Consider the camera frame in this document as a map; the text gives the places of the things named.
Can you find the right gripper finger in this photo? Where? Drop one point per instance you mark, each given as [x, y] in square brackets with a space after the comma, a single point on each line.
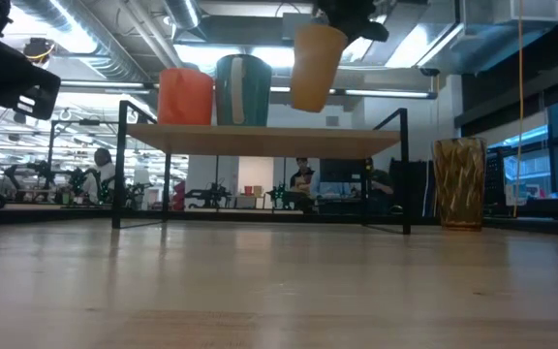
[371, 31]

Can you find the yellow plastic cup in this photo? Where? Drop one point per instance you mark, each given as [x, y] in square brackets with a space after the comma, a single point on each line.
[315, 68]

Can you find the orange plastic mug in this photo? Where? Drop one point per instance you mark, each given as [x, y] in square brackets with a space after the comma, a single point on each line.
[184, 97]

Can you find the person standing behind shelf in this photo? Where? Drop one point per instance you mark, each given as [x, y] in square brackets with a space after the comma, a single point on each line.
[302, 177]

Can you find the long ceiling light strip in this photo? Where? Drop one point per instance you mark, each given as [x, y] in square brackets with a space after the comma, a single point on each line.
[381, 92]

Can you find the person seated at desk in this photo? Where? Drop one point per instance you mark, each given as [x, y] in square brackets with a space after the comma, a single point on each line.
[102, 169]

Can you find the dark computer monitor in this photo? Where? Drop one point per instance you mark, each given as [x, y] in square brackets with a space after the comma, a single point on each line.
[339, 170]

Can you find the person seated behind monitor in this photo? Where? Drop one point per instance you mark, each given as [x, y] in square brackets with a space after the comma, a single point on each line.
[378, 179]

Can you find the amber textured glass tumbler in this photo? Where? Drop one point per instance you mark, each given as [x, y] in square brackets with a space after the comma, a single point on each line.
[459, 184]

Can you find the wooden shelf with black frame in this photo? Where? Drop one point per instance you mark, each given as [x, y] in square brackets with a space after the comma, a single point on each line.
[259, 140]

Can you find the silver ceiling duct pipe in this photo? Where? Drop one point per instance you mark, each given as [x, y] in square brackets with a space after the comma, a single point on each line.
[182, 12]

